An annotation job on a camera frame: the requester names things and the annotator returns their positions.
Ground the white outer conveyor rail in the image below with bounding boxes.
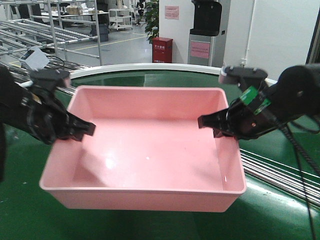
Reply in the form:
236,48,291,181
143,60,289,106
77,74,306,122
67,63,278,83

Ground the metal roller conveyor rack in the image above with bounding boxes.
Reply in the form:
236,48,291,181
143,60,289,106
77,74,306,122
0,0,103,88

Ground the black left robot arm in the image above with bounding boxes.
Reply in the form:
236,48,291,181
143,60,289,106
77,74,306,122
0,67,96,179

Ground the green circular conveyor belt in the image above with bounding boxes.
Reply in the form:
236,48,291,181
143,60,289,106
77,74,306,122
0,70,313,240

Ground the red fire extinguisher cabinet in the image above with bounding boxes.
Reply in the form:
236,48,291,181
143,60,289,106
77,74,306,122
152,37,173,63

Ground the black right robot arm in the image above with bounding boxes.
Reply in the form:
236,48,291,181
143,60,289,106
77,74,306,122
197,64,320,140

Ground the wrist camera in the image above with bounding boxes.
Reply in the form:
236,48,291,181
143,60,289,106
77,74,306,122
218,65,268,87
29,69,71,93

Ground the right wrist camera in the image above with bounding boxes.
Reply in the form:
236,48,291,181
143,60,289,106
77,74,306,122
218,65,268,87

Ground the pink wall notice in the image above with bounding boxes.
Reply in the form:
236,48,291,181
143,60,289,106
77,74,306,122
164,5,180,20

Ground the black water dispenser unit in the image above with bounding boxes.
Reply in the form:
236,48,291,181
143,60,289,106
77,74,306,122
188,0,223,67

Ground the pink plastic bin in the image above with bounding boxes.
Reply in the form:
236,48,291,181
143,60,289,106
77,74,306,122
39,85,247,212

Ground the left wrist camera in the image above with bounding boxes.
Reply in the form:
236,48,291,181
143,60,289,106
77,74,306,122
29,69,71,93

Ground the green potted plant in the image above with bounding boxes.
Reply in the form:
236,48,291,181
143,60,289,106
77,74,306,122
144,0,159,44

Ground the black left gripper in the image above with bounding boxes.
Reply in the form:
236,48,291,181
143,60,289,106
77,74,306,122
21,84,96,145

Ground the white shelf cart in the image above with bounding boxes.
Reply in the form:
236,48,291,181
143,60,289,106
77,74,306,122
108,8,133,31

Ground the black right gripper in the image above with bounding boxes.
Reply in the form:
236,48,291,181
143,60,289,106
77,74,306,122
197,96,276,140

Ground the grey control box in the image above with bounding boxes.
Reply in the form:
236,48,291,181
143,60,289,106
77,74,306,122
19,47,50,70

